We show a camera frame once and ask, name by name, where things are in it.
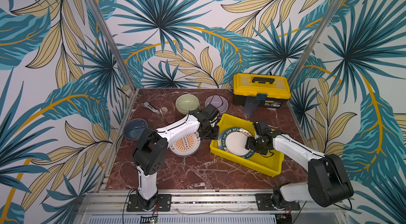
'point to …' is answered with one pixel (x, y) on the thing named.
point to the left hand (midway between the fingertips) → (216, 138)
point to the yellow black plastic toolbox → (276, 86)
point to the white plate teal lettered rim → (233, 140)
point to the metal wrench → (146, 104)
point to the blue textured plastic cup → (251, 104)
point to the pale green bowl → (186, 102)
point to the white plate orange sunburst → (186, 146)
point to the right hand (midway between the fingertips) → (248, 147)
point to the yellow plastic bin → (271, 165)
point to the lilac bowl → (219, 102)
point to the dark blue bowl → (134, 128)
